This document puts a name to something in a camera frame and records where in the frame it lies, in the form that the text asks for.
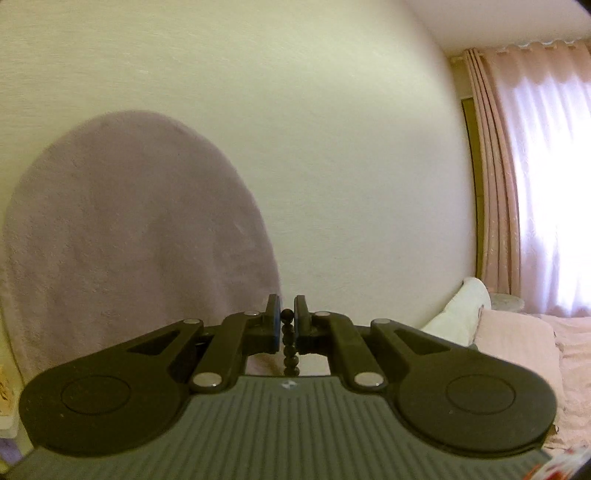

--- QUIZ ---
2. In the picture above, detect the pink bedding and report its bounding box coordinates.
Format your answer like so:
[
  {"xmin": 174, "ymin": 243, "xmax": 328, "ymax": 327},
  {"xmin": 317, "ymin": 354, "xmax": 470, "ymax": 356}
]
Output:
[{"xmin": 475, "ymin": 308, "xmax": 591, "ymax": 450}]

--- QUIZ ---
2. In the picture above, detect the round grey side table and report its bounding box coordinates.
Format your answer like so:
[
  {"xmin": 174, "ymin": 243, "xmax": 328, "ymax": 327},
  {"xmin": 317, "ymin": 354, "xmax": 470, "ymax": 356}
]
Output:
[{"xmin": 488, "ymin": 294, "xmax": 526, "ymax": 313}]

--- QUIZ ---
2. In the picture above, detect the black bead necklace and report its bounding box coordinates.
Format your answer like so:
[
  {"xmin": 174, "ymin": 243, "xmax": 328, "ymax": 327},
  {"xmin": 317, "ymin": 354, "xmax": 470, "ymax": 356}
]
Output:
[{"xmin": 279, "ymin": 308, "xmax": 301, "ymax": 377}]

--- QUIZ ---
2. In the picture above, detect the red white printed cloth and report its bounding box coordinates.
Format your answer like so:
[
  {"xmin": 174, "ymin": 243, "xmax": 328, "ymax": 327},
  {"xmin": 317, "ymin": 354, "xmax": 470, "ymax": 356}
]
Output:
[{"xmin": 522, "ymin": 445, "xmax": 587, "ymax": 480}]

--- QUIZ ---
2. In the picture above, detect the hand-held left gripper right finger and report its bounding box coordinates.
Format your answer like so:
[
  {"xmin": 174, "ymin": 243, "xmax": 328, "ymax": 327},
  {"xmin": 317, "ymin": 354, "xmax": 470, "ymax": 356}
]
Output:
[{"xmin": 294, "ymin": 295, "xmax": 463, "ymax": 394}]

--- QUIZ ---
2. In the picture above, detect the white pillow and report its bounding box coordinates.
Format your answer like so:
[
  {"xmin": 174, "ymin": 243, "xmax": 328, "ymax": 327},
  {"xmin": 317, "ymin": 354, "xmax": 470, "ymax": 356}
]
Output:
[{"xmin": 421, "ymin": 276, "xmax": 493, "ymax": 346}]

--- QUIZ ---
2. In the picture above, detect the pink curtain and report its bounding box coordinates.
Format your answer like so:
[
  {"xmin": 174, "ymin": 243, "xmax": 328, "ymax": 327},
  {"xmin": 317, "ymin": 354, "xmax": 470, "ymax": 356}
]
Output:
[{"xmin": 464, "ymin": 39, "xmax": 591, "ymax": 319}]

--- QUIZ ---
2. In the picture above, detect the mauve plush towel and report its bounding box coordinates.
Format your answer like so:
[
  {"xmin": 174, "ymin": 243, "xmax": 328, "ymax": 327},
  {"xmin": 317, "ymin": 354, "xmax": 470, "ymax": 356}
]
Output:
[{"xmin": 0, "ymin": 109, "xmax": 283, "ymax": 386}]

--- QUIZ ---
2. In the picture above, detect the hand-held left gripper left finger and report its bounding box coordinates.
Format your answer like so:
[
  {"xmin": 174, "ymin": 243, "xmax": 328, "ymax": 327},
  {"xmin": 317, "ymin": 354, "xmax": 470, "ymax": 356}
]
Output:
[{"xmin": 124, "ymin": 294, "xmax": 282, "ymax": 394}]

